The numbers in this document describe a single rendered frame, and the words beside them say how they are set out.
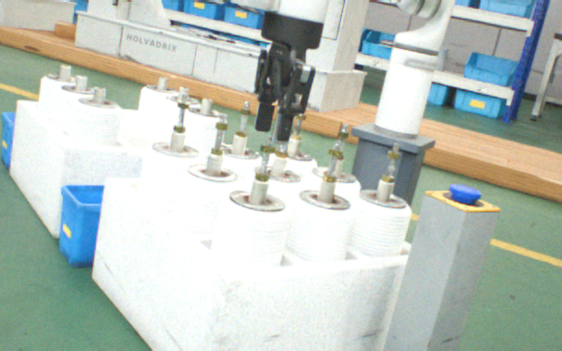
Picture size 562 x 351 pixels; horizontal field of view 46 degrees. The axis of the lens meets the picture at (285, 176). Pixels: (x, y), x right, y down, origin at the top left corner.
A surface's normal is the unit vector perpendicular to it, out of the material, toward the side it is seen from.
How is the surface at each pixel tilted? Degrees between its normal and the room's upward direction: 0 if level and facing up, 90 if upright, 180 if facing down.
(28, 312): 0
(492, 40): 90
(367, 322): 90
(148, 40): 90
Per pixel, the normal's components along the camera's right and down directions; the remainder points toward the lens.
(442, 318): 0.58, 0.32
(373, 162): -0.41, 0.15
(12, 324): 0.20, -0.95
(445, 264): -0.79, -0.01
